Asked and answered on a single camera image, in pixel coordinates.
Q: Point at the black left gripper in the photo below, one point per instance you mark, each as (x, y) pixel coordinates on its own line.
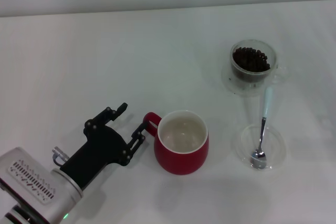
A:
(99, 150)

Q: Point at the red ceramic mug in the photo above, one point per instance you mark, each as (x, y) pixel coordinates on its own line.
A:
(183, 161)

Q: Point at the metal connector on left arm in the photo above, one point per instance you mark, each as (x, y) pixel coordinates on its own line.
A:
(58, 153)

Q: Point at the heap of coffee beans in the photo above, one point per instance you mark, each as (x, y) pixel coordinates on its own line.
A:
(249, 60)

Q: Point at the clear glass cup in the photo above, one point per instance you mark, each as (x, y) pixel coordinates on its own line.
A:
(273, 58)

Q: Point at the glass saucer with bean crumbs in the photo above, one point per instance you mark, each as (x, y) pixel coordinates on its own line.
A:
(228, 82)

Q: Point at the empty clear glass saucer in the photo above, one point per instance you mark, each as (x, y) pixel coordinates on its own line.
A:
(275, 140)

